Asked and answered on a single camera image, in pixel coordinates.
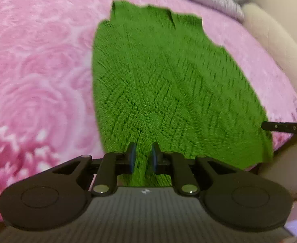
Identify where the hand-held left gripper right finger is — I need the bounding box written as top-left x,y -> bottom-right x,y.
151,142 -> 243,197

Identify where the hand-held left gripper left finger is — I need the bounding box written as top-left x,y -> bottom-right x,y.
45,142 -> 137,197

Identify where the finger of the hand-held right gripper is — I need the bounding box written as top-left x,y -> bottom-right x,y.
262,121 -> 297,140

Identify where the green knitted sweater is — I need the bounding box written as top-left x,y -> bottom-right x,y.
91,0 -> 274,187

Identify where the pink floral bed blanket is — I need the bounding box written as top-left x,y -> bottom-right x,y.
0,0 -> 297,221

